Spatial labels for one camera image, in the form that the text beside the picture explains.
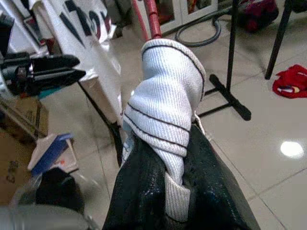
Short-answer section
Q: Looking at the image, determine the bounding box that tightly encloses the red vacuum cleaner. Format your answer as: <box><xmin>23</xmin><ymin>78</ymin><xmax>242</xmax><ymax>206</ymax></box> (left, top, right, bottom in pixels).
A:
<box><xmin>236</xmin><ymin>0</ymin><xmax>280</xmax><ymax>33</ymax></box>

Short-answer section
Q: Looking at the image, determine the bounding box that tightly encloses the black plastic bag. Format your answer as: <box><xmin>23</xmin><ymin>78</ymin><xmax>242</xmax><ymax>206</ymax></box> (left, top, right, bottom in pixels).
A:
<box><xmin>35</xmin><ymin>167</ymin><xmax>85</xmax><ymax>214</ymax></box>

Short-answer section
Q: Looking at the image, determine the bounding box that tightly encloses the red crumpled cloth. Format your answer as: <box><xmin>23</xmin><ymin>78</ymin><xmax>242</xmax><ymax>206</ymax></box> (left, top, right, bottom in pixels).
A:
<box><xmin>272</xmin><ymin>63</ymin><xmax>307</xmax><ymax>99</ymax></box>

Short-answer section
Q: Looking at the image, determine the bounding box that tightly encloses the blue white plastic bag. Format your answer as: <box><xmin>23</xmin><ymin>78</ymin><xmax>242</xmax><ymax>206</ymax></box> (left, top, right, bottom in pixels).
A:
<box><xmin>27</xmin><ymin>132</ymin><xmax>79</xmax><ymax>178</ymax></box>

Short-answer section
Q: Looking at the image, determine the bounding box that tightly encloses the grey vacuum hose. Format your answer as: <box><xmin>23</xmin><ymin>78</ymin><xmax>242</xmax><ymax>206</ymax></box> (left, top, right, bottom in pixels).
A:
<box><xmin>174</xmin><ymin>13</ymin><xmax>223</xmax><ymax>48</ymax></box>

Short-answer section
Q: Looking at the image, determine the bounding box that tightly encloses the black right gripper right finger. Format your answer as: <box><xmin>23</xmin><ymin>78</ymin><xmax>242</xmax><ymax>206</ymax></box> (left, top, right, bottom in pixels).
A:
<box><xmin>183</xmin><ymin>124</ymin><xmax>261</xmax><ymax>230</ymax></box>

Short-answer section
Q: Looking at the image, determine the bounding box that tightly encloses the brown cardboard box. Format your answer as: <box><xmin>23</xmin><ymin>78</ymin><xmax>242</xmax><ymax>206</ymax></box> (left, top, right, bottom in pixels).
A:
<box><xmin>0</xmin><ymin>95</ymin><xmax>50</xmax><ymax>207</ymax></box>

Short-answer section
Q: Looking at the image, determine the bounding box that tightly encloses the white black-print t-shirt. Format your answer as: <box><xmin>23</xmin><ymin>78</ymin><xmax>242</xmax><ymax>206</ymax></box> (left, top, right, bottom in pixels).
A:
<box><xmin>30</xmin><ymin>0</ymin><xmax>123</xmax><ymax>127</ymax></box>

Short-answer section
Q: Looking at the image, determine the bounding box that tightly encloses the silver black clothes rack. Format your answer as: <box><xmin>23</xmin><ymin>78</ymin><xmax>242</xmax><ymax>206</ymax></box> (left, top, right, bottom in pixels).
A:
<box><xmin>77</xmin><ymin>0</ymin><xmax>252</xmax><ymax>168</ymax></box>

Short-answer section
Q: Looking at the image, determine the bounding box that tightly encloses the dark red plastic hanger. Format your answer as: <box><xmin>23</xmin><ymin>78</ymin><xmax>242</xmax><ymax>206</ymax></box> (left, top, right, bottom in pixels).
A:
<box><xmin>130</xmin><ymin>0</ymin><xmax>163</xmax><ymax>41</ymax></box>

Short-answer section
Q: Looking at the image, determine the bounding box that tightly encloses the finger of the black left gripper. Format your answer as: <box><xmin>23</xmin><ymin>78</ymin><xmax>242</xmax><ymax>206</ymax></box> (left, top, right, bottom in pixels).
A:
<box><xmin>30</xmin><ymin>54</ymin><xmax>81</xmax><ymax>70</ymax></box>
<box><xmin>33</xmin><ymin>68</ymin><xmax>87</xmax><ymax>90</ymax></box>

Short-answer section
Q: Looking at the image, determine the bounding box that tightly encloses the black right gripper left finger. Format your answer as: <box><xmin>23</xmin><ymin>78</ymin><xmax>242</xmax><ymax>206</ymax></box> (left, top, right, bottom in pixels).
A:
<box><xmin>103</xmin><ymin>138</ymin><xmax>185</xmax><ymax>230</ymax></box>

